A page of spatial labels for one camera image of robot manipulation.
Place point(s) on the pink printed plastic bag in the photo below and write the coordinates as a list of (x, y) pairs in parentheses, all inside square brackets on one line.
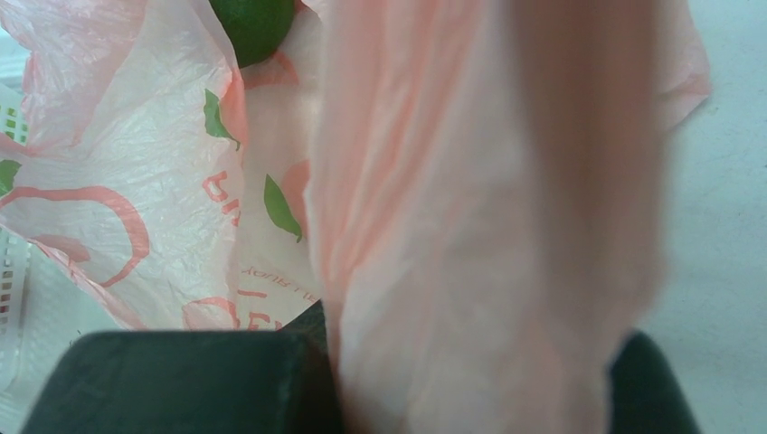
[(473, 190)]

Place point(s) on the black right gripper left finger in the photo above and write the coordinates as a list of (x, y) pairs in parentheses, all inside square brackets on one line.
[(194, 382)]

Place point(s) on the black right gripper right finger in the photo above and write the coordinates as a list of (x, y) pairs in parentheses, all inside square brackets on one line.
[(646, 396)]

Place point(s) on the dark green fake lime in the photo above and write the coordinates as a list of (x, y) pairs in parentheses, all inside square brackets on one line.
[(256, 28)]

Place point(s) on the white plastic basket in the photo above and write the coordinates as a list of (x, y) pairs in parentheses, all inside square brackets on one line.
[(14, 266)]

